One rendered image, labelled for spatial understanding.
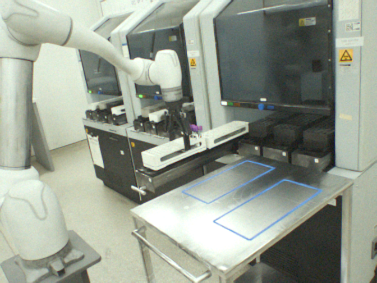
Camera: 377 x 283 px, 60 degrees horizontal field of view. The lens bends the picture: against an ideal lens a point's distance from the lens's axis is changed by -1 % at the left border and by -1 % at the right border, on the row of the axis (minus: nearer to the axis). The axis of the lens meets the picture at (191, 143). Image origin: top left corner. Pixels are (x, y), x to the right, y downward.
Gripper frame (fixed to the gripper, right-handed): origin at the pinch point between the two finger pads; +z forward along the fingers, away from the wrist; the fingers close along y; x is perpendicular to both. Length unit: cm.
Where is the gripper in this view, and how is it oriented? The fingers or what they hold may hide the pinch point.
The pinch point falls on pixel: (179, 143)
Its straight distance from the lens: 149.8
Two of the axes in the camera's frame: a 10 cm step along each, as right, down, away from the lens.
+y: 6.5, 1.5, -7.5
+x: 7.5, -3.0, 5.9
